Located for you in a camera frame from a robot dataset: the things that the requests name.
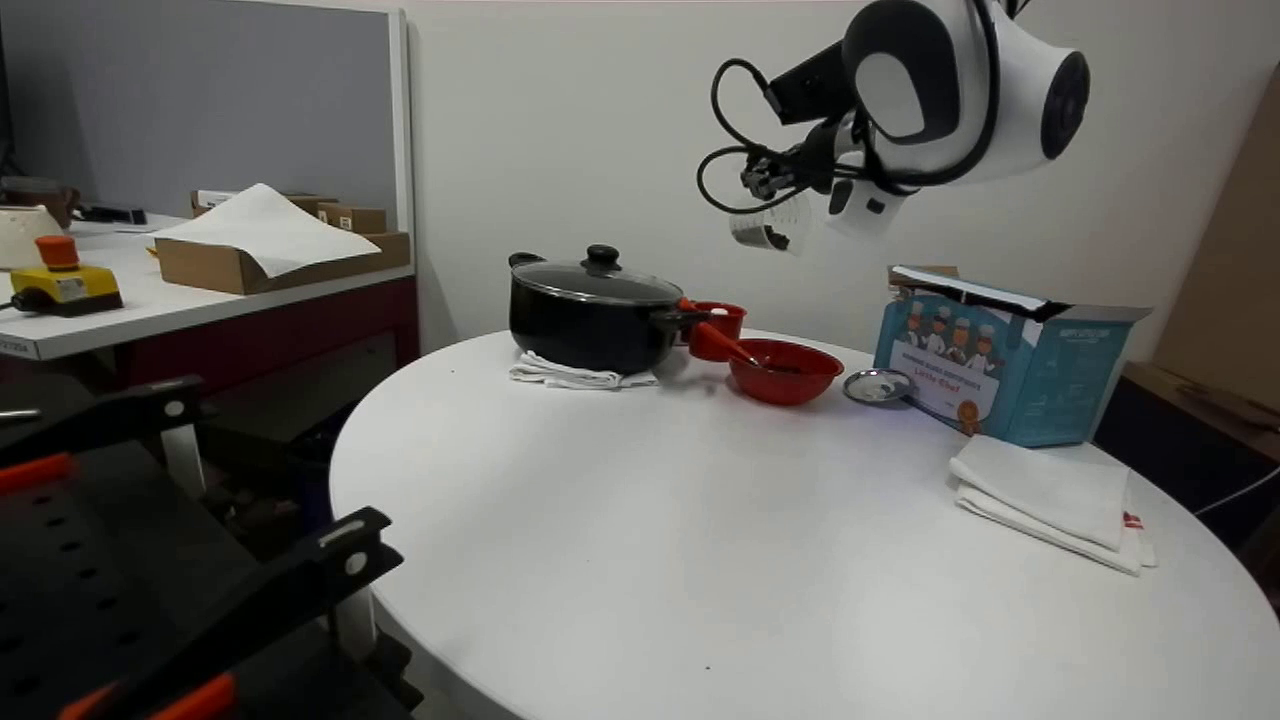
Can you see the red bowl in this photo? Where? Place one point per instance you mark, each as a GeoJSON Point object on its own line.
{"type": "Point", "coordinates": [785, 381]}

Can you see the cardboard box on desk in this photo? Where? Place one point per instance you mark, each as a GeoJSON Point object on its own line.
{"type": "Point", "coordinates": [266, 226]}

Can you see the round metal jar lid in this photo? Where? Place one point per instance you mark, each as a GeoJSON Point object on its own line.
{"type": "Point", "coordinates": [880, 390]}

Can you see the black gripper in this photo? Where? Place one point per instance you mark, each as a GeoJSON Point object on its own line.
{"type": "Point", "coordinates": [826, 167]}

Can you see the large brown cardboard sheet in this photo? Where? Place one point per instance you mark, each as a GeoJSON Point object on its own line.
{"type": "Point", "coordinates": [1234, 264]}

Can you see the red cup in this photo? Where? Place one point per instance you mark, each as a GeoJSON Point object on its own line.
{"type": "Point", "coordinates": [715, 327]}

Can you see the glass pot lid black knob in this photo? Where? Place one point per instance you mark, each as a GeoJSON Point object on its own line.
{"type": "Point", "coordinates": [600, 282]}

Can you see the blue cartoon print box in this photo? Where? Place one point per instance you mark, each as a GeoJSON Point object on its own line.
{"type": "Point", "coordinates": [1000, 366]}

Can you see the white desk maroon side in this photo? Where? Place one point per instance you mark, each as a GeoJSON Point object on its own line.
{"type": "Point", "coordinates": [242, 327]}

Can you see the yellow orange device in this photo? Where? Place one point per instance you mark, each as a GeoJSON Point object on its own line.
{"type": "Point", "coordinates": [66, 282]}

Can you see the black perforated stand orange parts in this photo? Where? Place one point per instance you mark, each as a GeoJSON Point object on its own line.
{"type": "Point", "coordinates": [121, 584]}

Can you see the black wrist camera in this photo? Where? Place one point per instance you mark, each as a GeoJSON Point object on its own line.
{"type": "Point", "coordinates": [813, 82]}

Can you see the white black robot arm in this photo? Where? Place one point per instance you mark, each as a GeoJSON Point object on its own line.
{"type": "Point", "coordinates": [985, 94]}

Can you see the grey partition panel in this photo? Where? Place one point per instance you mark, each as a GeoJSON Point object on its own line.
{"type": "Point", "coordinates": [201, 94]}

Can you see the flat brown cardboard box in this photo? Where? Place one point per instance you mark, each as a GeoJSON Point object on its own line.
{"type": "Point", "coordinates": [215, 264]}

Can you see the orange spoon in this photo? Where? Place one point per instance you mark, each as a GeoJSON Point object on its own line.
{"type": "Point", "coordinates": [730, 344]}

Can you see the black cooking pot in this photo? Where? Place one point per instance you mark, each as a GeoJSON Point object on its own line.
{"type": "Point", "coordinates": [595, 335]}

